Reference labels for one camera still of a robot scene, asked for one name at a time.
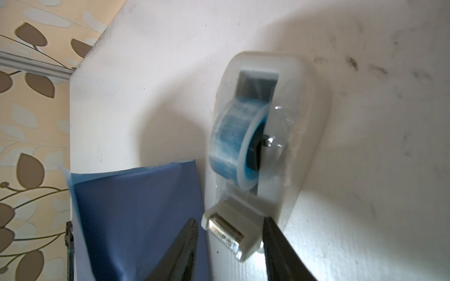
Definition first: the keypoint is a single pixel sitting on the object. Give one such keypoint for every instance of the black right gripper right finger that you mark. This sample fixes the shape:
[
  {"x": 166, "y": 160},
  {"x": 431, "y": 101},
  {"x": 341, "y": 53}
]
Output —
[{"x": 282, "y": 262}]

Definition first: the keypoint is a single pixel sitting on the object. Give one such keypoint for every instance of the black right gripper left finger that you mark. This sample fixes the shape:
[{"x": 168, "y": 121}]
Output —
[{"x": 178, "y": 263}]

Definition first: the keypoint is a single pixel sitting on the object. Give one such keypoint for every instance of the blue wrapping paper sheet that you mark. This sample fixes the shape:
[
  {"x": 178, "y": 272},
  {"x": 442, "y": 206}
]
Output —
[{"x": 125, "y": 221}]

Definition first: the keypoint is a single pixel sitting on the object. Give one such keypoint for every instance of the black adjustable wrench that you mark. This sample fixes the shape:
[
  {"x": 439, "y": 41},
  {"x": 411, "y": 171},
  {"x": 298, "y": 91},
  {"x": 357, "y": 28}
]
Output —
[{"x": 69, "y": 242}]

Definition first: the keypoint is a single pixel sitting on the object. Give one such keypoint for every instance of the grey tape dispenser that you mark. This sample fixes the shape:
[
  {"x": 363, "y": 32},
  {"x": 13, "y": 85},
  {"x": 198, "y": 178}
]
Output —
[{"x": 270, "y": 114}]

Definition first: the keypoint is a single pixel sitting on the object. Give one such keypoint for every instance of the aluminium frame crossbar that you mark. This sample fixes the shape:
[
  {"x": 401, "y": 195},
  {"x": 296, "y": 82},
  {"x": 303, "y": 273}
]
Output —
[{"x": 35, "y": 66}]

